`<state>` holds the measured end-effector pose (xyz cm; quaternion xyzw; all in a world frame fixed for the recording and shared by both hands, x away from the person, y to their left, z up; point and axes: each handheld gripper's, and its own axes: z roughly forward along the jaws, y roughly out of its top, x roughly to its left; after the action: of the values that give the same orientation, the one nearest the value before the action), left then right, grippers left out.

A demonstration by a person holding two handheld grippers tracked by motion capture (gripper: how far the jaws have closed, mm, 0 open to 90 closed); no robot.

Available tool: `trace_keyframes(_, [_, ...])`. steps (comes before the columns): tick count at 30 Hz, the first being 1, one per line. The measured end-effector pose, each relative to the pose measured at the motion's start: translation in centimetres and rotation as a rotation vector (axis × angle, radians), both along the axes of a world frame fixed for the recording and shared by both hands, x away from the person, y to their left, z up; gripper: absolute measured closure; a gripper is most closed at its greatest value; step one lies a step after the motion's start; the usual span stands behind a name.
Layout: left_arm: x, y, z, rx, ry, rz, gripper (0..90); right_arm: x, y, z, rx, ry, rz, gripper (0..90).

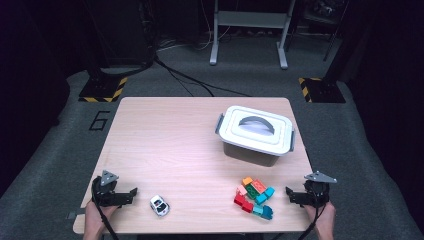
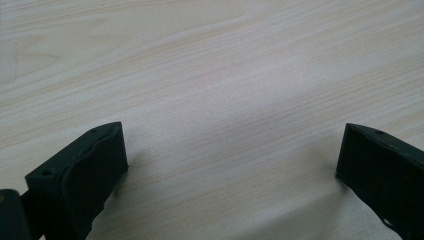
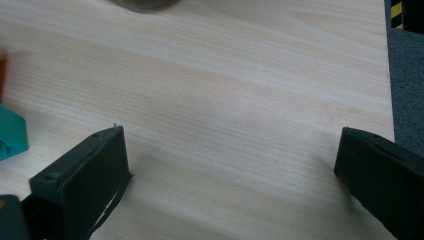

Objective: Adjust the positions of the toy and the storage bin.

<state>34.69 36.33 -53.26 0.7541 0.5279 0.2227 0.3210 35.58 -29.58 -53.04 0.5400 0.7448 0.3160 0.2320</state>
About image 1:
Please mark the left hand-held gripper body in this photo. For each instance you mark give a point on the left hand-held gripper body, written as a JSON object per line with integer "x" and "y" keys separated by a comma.
{"x": 106, "y": 195}

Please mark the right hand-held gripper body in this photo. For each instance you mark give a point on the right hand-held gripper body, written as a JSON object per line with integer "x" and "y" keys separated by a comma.
{"x": 316, "y": 191}

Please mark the teal toy block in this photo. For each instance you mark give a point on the teal toy block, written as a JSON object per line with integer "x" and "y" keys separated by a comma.
{"x": 261, "y": 199}
{"x": 267, "y": 212}
{"x": 257, "y": 209}
{"x": 269, "y": 192}

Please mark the white toy car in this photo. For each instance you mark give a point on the white toy car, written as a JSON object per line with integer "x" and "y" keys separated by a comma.
{"x": 159, "y": 205}

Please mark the coral toy block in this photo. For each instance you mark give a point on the coral toy block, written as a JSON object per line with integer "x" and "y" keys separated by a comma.
{"x": 259, "y": 186}

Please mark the green toy block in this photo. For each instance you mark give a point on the green toy block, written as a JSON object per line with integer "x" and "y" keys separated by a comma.
{"x": 252, "y": 192}

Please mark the brown transparent storage box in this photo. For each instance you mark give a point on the brown transparent storage box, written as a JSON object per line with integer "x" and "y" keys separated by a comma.
{"x": 250, "y": 159}

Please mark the person's left hand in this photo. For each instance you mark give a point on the person's left hand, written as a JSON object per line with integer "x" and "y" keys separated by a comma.
{"x": 96, "y": 215}

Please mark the person's right hand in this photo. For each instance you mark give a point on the person's right hand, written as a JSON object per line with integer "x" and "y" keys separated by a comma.
{"x": 323, "y": 216}

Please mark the grey tape strip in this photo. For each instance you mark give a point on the grey tape strip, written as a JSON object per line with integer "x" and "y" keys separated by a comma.
{"x": 75, "y": 214}

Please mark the orange toy block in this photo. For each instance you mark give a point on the orange toy block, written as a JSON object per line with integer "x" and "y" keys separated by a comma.
{"x": 247, "y": 181}

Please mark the red toy block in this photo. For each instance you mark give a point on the red toy block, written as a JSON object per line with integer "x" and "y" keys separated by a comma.
{"x": 239, "y": 199}
{"x": 247, "y": 206}

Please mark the pink toy block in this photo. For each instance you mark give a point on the pink toy block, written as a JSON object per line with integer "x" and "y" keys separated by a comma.
{"x": 241, "y": 190}

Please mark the black base with yellow stripes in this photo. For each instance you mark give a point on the black base with yellow stripes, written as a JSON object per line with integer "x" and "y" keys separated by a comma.
{"x": 323, "y": 90}
{"x": 100, "y": 89}

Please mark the black cabinet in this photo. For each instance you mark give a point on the black cabinet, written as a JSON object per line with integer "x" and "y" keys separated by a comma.
{"x": 120, "y": 30}

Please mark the grey metal stand frame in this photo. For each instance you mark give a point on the grey metal stand frame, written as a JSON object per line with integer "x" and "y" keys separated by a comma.
{"x": 251, "y": 19}

